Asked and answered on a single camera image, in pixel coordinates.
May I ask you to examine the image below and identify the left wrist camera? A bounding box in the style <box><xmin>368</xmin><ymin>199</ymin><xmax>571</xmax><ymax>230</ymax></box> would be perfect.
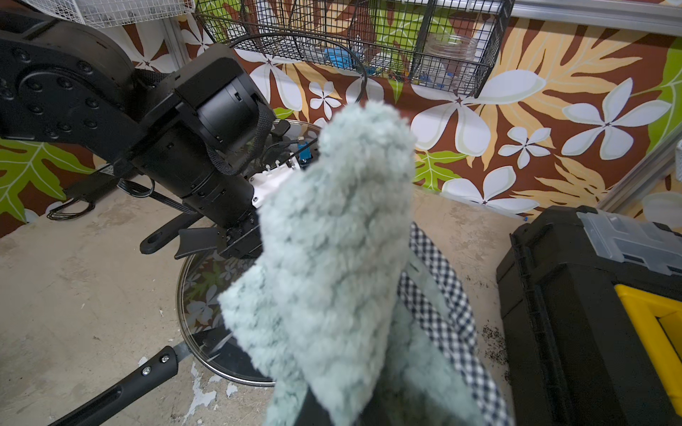
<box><xmin>249</xmin><ymin>138</ymin><xmax>318</xmax><ymax>209</ymax></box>

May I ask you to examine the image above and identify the light green fluffy cloth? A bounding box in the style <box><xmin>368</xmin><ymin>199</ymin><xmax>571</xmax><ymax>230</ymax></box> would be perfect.
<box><xmin>218</xmin><ymin>101</ymin><xmax>514</xmax><ymax>425</ymax></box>

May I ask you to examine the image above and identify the black power adapter brick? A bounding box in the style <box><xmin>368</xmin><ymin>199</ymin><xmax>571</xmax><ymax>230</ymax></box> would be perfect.
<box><xmin>64</xmin><ymin>171</ymin><xmax>119</xmax><ymax>203</ymax></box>

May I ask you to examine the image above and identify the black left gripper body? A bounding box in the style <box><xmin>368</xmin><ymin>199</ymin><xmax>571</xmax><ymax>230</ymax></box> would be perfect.
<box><xmin>174</xmin><ymin>211</ymin><xmax>263</xmax><ymax>260</ymax></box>

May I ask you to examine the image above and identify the red black adapter cable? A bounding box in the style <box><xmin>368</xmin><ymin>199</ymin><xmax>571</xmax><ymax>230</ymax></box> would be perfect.
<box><xmin>46</xmin><ymin>177</ymin><xmax>156</xmax><ymax>222</ymax></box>

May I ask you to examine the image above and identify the black wire basket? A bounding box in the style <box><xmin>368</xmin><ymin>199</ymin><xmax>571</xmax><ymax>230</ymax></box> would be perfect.
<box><xmin>195</xmin><ymin>1</ymin><xmax>514</xmax><ymax>96</ymax></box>

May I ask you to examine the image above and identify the white wire basket left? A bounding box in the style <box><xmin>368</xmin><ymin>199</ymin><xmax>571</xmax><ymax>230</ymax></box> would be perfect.
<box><xmin>25</xmin><ymin>0</ymin><xmax>195</xmax><ymax>28</ymax></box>

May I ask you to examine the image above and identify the blue object in basket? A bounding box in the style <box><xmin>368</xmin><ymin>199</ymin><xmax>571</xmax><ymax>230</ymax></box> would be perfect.
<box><xmin>324</xmin><ymin>48</ymin><xmax>354</xmax><ymax>70</ymax></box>

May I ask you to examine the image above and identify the black yellow tool case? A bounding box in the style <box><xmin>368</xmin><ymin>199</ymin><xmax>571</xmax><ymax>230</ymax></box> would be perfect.
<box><xmin>497</xmin><ymin>206</ymin><xmax>681</xmax><ymax>425</ymax></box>

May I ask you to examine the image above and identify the black front frying pan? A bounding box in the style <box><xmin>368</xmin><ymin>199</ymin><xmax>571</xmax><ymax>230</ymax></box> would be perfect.
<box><xmin>47</xmin><ymin>324</ymin><xmax>236</xmax><ymax>426</ymax></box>

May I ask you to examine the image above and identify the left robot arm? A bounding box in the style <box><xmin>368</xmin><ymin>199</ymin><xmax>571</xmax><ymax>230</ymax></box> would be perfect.
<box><xmin>1</xmin><ymin>7</ymin><xmax>275</xmax><ymax>258</ymax></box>

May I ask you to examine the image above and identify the glass lid with steel rim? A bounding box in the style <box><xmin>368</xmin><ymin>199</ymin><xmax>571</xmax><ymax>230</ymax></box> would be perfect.
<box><xmin>177</xmin><ymin>251</ymin><xmax>275</xmax><ymax>387</ymax></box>

